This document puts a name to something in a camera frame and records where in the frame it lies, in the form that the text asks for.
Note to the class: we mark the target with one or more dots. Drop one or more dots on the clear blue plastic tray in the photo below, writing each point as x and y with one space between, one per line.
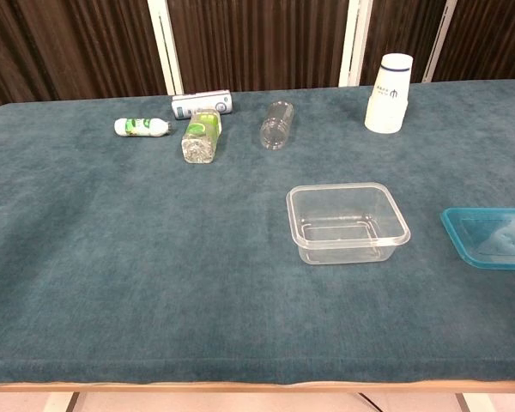
309 253

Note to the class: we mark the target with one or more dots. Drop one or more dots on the blue plastic lid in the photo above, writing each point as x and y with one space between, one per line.
459 227

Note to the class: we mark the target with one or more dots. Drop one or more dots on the white and blue carton box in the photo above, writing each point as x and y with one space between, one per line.
197 103

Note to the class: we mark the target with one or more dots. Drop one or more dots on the clear bottle with green label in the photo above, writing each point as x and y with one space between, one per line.
201 137

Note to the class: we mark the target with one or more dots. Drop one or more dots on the teal velvet table cloth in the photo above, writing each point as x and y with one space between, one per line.
154 257

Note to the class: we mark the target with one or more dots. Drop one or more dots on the small white bottle green label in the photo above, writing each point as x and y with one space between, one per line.
139 127

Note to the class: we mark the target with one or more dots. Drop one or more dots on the white pill bottle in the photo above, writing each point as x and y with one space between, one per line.
388 111

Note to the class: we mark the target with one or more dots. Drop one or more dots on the dark brown partition panel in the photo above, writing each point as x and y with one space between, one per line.
68 43
257 43
489 38
395 26

